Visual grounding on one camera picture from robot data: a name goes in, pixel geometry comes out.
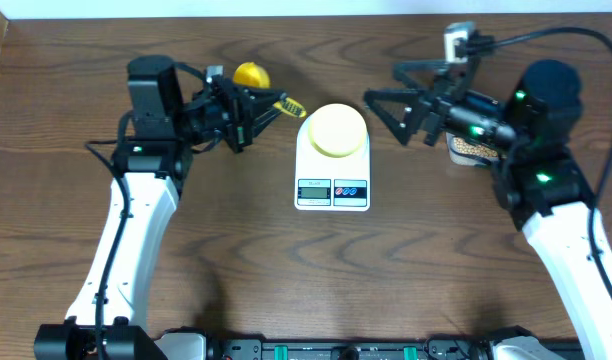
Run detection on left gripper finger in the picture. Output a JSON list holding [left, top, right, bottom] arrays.
[[245, 107, 281, 146], [238, 86, 287, 113]]

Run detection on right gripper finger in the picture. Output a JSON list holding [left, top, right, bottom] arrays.
[[392, 56, 479, 93], [363, 88, 426, 146]]

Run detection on yellow measuring scoop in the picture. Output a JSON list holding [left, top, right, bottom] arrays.
[[233, 62, 307, 118]]

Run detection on pale yellow bowl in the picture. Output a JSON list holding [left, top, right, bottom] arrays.
[[307, 104, 368, 158]]

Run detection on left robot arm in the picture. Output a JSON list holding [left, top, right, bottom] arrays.
[[33, 55, 287, 359]]

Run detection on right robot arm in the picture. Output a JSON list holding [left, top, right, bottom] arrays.
[[364, 60, 612, 359]]

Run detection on white digital kitchen scale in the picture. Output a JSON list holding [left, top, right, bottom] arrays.
[[294, 115, 371, 212]]

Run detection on soybeans in container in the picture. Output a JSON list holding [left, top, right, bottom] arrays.
[[451, 137, 498, 159]]

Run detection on clear plastic container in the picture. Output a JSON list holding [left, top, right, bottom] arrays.
[[446, 133, 503, 168]]

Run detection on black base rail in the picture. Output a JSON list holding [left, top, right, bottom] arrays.
[[155, 327, 585, 360]]

